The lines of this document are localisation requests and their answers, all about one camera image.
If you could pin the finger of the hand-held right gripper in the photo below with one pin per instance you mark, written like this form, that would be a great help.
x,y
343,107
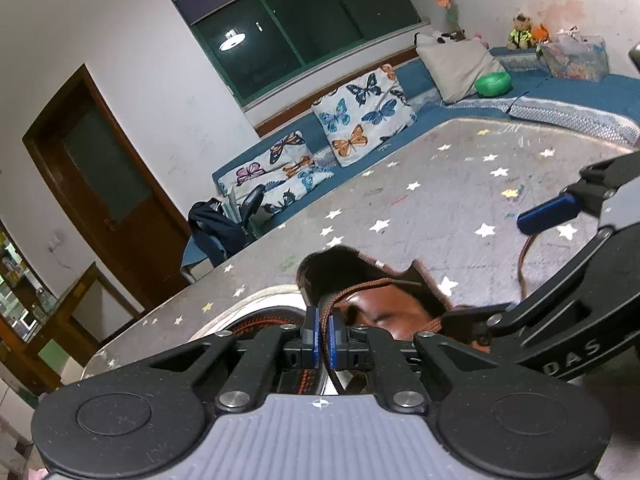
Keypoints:
x,y
475,322
547,212

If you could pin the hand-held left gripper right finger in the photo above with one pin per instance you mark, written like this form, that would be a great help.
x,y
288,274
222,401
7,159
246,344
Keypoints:
x,y
332,345

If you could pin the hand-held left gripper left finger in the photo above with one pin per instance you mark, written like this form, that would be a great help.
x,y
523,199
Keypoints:
x,y
316,340

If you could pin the brown braided shoelace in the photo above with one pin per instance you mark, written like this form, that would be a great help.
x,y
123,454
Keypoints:
x,y
327,330

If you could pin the brown leather shoe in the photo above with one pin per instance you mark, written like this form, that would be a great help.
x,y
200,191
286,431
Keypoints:
x,y
380,310

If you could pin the round black induction cooker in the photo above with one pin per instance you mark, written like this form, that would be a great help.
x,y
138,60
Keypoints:
x,y
260,305

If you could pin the grey patterned sofa cover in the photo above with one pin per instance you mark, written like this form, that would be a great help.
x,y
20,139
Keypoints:
x,y
575,110

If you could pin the grey star print tablecloth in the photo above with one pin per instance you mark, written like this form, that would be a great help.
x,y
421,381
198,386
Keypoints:
x,y
425,200

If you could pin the dark blue backpack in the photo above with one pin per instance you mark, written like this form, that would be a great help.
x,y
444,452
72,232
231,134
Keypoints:
x,y
220,230

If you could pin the clear plastic storage box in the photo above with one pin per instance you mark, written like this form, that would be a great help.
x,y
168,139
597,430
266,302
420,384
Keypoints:
x,y
575,60

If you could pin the blue sofa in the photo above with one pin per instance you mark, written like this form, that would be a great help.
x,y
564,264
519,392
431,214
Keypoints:
x,y
430,110

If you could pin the grey plain pillow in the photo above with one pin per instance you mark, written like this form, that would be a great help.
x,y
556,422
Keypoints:
x,y
457,67

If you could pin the butterfly print pillow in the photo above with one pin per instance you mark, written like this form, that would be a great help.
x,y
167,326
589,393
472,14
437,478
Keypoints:
x,y
280,170
365,110

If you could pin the orange plush toy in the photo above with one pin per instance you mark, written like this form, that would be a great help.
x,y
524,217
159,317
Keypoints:
x,y
540,34

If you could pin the brown teddy bear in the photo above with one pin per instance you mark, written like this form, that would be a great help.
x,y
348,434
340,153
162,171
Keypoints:
x,y
520,32

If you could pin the paper flower decoration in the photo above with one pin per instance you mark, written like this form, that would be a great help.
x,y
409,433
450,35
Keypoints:
x,y
445,0

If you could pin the wooden side table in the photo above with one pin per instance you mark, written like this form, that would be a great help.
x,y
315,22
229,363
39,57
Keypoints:
x,y
75,310

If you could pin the brown wooden door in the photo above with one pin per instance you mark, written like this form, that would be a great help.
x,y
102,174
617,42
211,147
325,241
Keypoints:
x,y
115,170

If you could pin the wooden display shelf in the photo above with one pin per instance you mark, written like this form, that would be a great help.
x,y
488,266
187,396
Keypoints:
x,y
17,280

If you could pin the green framed window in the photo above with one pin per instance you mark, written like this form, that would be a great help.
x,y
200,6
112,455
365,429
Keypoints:
x,y
300,25

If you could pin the white wall outlet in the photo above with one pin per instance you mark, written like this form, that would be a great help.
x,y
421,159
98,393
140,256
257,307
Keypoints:
x,y
56,246

